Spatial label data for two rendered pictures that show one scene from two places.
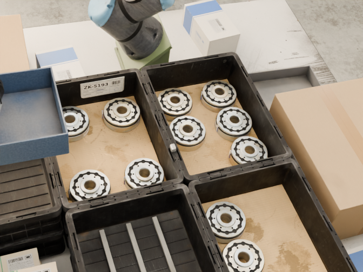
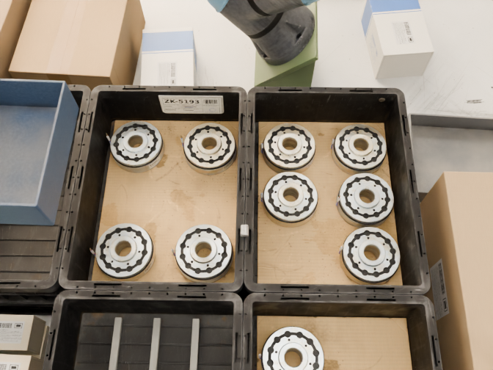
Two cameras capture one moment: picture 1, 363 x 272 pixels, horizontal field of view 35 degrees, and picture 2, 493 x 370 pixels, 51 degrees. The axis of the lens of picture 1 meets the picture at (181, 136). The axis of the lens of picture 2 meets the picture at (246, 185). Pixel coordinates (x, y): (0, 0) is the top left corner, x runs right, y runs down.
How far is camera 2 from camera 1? 0.71 m
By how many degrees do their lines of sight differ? 20
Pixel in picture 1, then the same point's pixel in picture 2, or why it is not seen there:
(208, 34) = (386, 44)
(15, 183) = not seen: hidden behind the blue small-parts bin
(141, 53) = (274, 57)
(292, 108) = (464, 202)
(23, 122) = (12, 157)
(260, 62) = (454, 98)
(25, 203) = (42, 247)
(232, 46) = (418, 66)
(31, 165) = not seen: hidden behind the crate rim
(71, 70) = (177, 64)
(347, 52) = not seen: outside the picture
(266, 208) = (366, 352)
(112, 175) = (166, 236)
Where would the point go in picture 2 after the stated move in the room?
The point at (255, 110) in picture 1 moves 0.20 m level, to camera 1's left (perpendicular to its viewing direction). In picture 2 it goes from (403, 191) to (303, 146)
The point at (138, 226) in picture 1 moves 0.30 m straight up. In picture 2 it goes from (172, 324) to (138, 279)
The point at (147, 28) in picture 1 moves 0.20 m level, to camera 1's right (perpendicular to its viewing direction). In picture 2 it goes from (287, 25) to (375, 59)
